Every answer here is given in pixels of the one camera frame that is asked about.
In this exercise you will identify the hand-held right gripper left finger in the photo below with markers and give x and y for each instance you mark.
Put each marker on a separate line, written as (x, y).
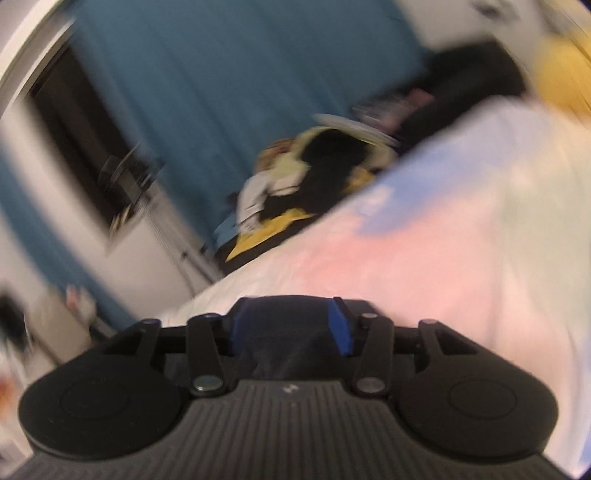
(237, 333)

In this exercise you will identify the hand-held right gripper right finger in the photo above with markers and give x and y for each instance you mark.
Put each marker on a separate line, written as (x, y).
(341, 330)

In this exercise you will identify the yellow and black clothes pile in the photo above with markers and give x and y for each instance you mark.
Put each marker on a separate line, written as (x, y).
(323, 175)

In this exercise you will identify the pastel bed blanket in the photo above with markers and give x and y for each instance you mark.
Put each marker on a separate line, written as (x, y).
(438, 230)

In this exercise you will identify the blue curtain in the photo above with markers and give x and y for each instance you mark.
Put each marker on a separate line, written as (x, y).
(207, 83)

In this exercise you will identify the dark window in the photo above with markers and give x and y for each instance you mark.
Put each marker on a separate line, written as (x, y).
(69, 124)

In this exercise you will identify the dark cloth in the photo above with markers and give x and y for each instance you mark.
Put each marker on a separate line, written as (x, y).
(471, 78)

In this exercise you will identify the yellow cushion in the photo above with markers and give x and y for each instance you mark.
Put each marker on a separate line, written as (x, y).
(565, 74)

